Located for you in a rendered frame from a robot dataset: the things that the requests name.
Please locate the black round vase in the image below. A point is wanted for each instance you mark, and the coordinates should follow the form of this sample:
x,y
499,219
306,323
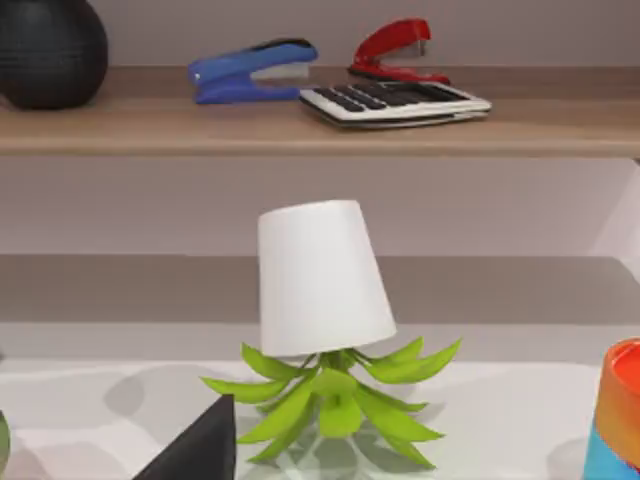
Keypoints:
x,y
50,55

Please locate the green plant leaf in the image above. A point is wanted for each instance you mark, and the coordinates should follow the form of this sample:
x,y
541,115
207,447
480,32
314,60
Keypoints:
x,y
3,440

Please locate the white calculator with black keys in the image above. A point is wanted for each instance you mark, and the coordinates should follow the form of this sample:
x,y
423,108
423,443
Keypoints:
x,y
395,102

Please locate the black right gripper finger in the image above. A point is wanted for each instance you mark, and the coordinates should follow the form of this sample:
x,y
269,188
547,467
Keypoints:
x,y
200,446

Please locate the white pot with green plant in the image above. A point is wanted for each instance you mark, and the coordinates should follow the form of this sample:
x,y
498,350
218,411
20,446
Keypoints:
x,y
320,300

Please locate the orange and blue can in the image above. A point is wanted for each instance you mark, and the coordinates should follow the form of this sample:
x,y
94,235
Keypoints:
x,y
614,415

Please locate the blue stapler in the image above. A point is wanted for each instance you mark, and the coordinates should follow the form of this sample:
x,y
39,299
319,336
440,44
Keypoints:
x,y
240,75

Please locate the wooden shelf board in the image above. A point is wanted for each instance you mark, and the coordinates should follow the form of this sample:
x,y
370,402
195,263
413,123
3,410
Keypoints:
x,y
150,125

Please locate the red stapler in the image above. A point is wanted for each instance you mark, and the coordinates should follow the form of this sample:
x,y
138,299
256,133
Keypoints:
x,y
395,50

